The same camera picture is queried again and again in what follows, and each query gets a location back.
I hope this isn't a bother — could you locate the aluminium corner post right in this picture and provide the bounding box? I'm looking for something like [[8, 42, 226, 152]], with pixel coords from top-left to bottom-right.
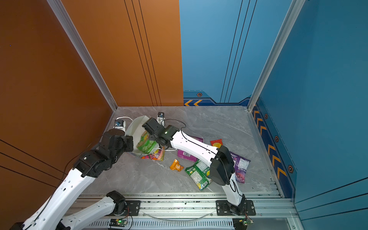
[[247, 0, 306, 112]]

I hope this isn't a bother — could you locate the purple white snack bag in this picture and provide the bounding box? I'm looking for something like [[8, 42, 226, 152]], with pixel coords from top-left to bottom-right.
[[230, 151, 251, 184]]

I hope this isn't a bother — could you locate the purple grape candy bag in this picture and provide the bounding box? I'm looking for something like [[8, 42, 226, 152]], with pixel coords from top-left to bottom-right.
[[177, 136, 204, 162]]

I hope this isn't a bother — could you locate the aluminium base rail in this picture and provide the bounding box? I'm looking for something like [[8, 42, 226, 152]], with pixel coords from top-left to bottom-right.
[[86, 193, 303, 230]]

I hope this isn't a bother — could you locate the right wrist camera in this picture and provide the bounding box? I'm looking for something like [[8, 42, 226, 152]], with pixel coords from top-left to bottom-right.
[[157, 112, 165, 126]]

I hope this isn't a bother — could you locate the colourful skittles candy bag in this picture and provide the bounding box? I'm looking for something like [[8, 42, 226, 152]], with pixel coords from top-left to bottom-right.
[[141, 149, 165, 161]]

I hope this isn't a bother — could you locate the aluminium corner post left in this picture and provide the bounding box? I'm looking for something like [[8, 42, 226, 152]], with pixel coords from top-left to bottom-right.
[[47, 0, 118, 112]]

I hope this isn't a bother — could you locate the right circuit board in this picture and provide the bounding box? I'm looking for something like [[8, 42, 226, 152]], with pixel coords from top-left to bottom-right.
[[232, 218, 254, 230]]

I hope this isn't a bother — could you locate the aluminium corner post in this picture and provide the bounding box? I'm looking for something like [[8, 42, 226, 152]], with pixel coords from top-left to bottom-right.
[[47, 0, 118, 112], [247, 0, 306, 112]]

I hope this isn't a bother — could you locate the red snack packet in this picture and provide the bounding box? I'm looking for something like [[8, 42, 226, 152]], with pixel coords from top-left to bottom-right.
[[210, 139, 223, 148]]

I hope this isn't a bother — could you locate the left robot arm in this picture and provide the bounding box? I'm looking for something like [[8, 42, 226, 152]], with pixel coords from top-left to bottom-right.
[[11, 129, 134, 230]]

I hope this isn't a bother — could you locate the left circuit board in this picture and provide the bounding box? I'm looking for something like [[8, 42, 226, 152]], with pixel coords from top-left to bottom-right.
[[109, 218, 128, 228]]

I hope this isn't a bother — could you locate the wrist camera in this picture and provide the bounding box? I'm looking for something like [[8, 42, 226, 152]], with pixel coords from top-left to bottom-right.
[[157, 112, 165, 126], [114, 119, 126, 132]]

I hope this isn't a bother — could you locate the white paper bag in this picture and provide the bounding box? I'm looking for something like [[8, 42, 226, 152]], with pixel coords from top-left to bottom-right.
[[115, 116, 176, 158]]

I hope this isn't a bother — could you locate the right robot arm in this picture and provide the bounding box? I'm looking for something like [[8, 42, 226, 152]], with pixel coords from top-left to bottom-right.
[[142, 118, 256, 216]]

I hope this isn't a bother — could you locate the orange wrapped snack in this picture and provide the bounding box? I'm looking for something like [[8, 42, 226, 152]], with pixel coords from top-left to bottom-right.
[[170, 159, 184, 172]]

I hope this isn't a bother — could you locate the large green chips bag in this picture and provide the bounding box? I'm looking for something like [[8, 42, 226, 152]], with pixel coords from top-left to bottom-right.
[[137, 131, 159, 155]]

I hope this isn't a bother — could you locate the green pea snack bag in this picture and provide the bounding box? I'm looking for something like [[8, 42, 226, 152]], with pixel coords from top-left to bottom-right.
[[185, 160, 212, 191]]

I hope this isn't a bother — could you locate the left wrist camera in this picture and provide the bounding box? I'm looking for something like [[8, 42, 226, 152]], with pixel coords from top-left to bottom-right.
[[114, 119, 126, 132]]

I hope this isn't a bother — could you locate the circuit board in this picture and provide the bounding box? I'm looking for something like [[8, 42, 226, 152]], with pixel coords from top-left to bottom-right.
[[109, 218, 128, 228], [232, 218, 254, 230]]

